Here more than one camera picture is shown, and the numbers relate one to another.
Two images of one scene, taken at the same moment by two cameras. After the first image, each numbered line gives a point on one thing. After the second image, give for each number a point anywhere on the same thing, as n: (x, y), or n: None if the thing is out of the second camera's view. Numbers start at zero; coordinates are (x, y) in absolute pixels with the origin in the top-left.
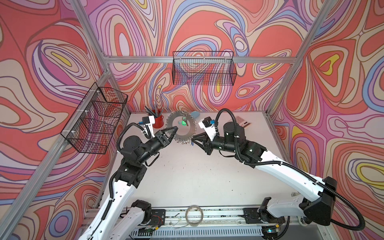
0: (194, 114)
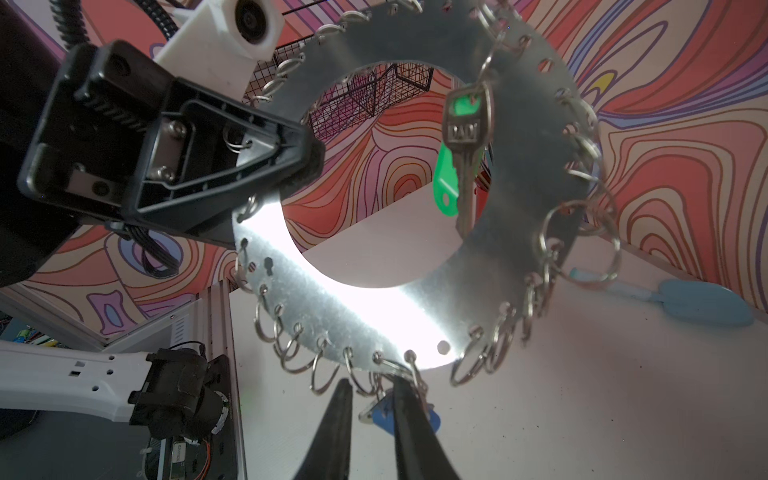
0: (687, 300)
